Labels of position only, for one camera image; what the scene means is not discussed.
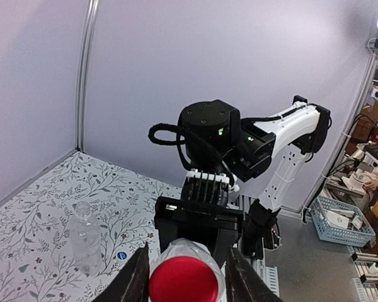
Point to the white blue bottle cap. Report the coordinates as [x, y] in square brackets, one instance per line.
[122, 256]

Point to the red cap water bottle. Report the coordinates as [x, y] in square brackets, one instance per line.
[185, 247]

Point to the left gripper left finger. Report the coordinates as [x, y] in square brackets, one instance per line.
[131, 284]

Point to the clear plastic bottle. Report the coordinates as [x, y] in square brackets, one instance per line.
[85, 239]

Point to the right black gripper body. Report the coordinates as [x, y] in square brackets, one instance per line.
[211, 225]

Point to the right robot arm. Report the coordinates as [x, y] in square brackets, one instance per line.
[218, 148]

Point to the floral table mat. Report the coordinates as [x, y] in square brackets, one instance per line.
[36, 258]

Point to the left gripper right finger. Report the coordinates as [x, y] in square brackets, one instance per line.
[243, 284]

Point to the red bottle cap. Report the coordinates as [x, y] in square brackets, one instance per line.
[183, 279]

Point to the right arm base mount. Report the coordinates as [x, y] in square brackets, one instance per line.
[258, 223]

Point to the blue plastic basket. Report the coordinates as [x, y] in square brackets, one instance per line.
[341, 223]

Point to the cluttered background workbench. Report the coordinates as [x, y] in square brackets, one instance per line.
[353, 179]

